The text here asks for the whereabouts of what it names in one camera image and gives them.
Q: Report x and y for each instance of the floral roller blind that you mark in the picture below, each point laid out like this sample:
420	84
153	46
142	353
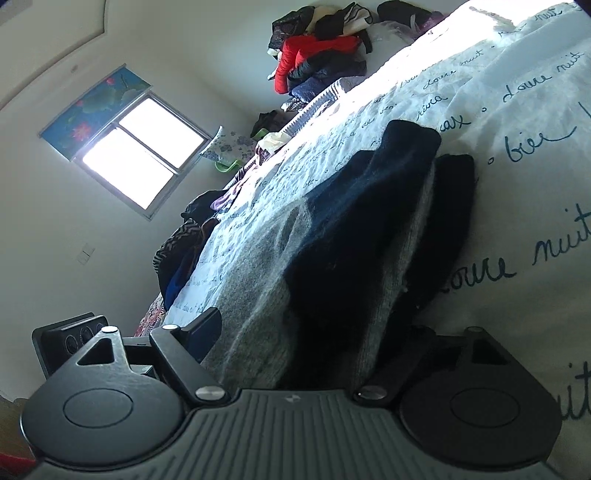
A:
87	116

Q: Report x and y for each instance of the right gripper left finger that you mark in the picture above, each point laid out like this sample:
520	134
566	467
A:
180	350

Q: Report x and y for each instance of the green plastic chair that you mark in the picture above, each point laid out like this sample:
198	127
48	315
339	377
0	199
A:
236	154

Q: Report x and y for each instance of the sliding window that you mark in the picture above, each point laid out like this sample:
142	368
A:
142	155

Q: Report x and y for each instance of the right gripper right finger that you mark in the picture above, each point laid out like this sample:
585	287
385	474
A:
400	353

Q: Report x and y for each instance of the red puffer jacket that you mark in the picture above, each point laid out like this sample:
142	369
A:
296	49

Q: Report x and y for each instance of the white script-print bed cover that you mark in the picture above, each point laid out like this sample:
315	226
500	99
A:
507	82

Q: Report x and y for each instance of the blue garment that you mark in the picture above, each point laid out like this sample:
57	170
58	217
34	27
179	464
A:
173	278

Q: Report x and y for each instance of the navy puffer jacket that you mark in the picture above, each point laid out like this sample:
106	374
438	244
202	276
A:
319	71

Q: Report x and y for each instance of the grey navy knit sweater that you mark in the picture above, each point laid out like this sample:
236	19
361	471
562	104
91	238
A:
313	291

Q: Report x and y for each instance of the floral pillow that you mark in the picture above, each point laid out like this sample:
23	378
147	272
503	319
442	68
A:
213	148

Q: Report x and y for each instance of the black white striped garment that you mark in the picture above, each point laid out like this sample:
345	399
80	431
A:
189	236

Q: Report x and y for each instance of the red sleeved left forearm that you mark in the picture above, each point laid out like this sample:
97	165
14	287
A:
13	467

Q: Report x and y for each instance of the black bag on pile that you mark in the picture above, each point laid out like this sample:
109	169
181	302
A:
292	24

